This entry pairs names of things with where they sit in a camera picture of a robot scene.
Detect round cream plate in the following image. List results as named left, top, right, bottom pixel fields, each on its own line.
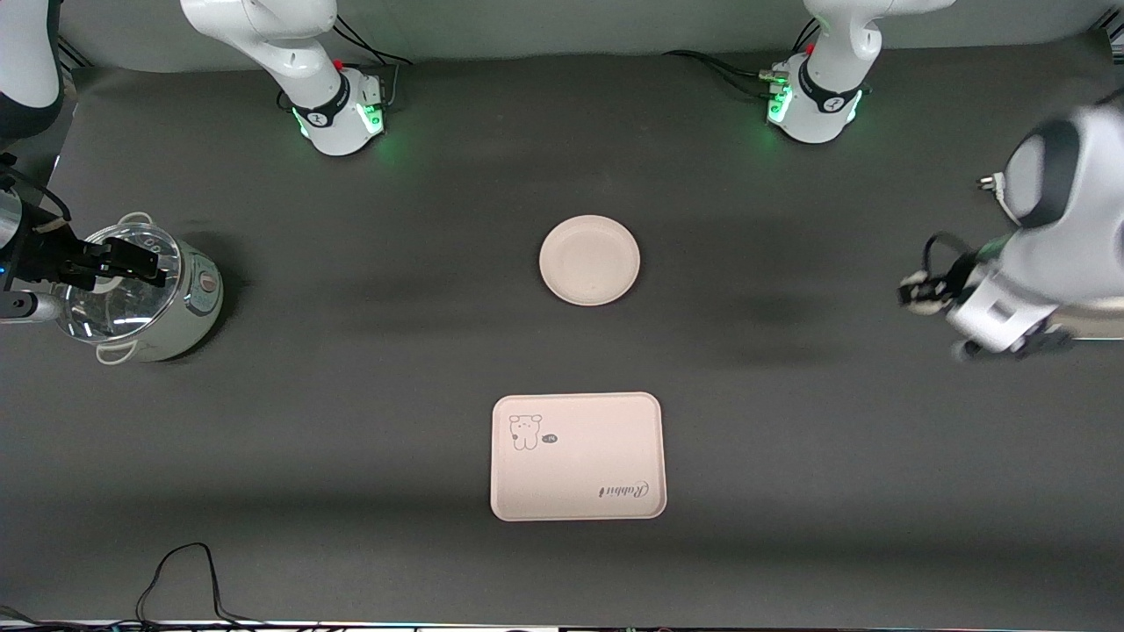
left=539, top=215, right=641, bottom=306

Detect cream rabbit print tray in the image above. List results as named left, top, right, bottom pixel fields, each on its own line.
left=490, top=392, right=667, bottom=522

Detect glass pot lid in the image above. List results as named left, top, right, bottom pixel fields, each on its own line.
left=51, top=224, right=183, bottom=341

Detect pale green electric pot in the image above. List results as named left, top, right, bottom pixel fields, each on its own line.
left=51, top=212, right=225, bottom=365

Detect white rounded appliance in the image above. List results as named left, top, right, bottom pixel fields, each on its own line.
left=1067, top=298, right=1124, bottom=341

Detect dark grey table mat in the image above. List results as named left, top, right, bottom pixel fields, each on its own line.
left=0, top=35, right=1124, bottom=628

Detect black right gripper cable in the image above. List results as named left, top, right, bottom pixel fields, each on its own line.
left=0, top=156, right=71, bottom=225

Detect aluminium frame rail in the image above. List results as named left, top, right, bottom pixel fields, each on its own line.
left=54, top=26, right=93, bottom=71

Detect thin black looped cable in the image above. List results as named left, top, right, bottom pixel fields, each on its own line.
left=136, top=542, right=264, bottom=628

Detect black left arm base cables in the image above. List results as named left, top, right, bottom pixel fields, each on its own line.
left=661, top=18, right=822, bottom=97

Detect black arm base cables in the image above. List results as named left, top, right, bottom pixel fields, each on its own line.
left=332, top=13, right=414, bottom=106
left=661, top=18, right=822, bottom=97

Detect black right arm base cables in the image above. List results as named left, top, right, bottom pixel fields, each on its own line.
left=332, top=13, right=414, bottom=106

